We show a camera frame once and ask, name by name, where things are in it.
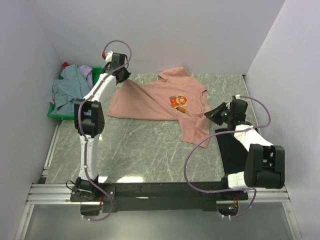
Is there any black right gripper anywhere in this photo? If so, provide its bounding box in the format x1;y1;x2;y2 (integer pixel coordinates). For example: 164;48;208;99
204;102;234;126

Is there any pink printed t-shirt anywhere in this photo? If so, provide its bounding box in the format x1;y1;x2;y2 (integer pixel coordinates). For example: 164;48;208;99
106;67;211;148

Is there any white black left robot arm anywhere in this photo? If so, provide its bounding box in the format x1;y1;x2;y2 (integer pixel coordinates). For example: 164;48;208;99
74;51;131;201

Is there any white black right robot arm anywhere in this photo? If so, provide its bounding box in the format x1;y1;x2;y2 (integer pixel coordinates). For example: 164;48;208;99
204;96;285;200

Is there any green plastic bin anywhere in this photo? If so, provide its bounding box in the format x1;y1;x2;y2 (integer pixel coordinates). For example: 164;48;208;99
47;65;104;121

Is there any black folded t-shirt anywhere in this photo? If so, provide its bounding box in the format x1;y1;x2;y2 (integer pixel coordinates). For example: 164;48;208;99
216;133;248;178

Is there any grey-blue t-shirt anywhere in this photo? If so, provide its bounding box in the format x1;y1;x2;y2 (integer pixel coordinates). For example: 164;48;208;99
51;64;95;115

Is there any red garment in bin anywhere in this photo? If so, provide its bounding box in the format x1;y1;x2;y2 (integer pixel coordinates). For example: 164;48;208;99
62;62;69;68

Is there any black base beam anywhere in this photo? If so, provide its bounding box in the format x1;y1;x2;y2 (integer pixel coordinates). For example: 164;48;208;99
70;177;249;216

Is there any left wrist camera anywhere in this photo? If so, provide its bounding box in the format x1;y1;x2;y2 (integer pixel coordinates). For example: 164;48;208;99
102;51;114;63

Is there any aluminium frame rail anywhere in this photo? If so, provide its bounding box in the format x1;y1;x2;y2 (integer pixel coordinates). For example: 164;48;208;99
26;125;291;205

